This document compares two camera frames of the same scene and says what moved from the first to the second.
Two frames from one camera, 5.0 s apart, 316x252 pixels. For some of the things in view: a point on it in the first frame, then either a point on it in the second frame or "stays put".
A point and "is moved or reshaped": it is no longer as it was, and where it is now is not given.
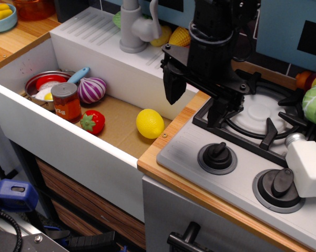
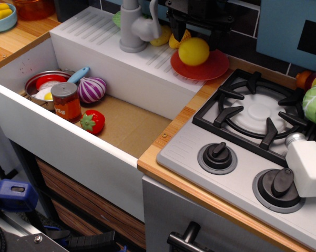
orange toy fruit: x=301 y=78 stays put
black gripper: x=227 y=82 to x=218 y=13
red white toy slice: x=48 y=81 stays put
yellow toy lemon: x=150 y=123 is moved or reshaped
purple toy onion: x=91 y=90 stays put
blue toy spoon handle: x=75 y=76 stays put
